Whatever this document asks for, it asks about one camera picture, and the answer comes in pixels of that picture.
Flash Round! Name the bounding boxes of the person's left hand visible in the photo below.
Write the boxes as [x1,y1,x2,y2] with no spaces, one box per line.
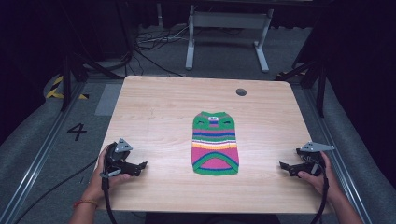
[83,145,132,203]

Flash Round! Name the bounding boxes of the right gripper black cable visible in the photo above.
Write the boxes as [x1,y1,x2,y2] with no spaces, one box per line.
[309,157,331,224]

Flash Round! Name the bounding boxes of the black metal stand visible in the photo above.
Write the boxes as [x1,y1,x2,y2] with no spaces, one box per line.
[59,50,126,112]
[275,58,329,119]

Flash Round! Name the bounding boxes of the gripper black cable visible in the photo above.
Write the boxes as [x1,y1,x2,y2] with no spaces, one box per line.
[101,175,119,224]
[309,157,331,224]

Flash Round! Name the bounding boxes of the grey floor plate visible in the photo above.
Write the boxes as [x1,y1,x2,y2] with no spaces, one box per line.
[94,83,124,117]

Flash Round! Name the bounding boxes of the person's right hand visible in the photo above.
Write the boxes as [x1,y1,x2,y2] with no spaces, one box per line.
[297,150,344,203]

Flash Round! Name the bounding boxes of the aluminium floor rail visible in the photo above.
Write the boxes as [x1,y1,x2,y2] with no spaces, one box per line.
[302,87,374,224]
[0,81,88,224]

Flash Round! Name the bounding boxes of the striped knitted pet sweater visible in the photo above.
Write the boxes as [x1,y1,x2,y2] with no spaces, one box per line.
[191,110,240,177]

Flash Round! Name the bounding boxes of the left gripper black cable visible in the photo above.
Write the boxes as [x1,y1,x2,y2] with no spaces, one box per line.
[101,175,119,224]

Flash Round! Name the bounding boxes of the red string bracelet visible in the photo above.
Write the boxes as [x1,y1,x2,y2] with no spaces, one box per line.
[73,199,99,210]

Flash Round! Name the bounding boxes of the thin black floor cable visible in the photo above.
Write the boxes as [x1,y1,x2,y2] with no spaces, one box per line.
[13,157,99,224]

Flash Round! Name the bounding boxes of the tangle of floor cables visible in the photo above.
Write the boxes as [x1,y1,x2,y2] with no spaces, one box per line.
[127,23,191,78]

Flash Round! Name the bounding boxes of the white metal desk frame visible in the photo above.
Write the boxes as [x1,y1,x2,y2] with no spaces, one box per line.
[185,4,276,74]

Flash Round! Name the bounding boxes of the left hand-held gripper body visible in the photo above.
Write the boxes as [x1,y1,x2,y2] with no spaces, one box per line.
[100,138,134,179]

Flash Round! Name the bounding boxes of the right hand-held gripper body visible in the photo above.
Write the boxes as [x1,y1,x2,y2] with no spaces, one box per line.
[295,141,336,177]

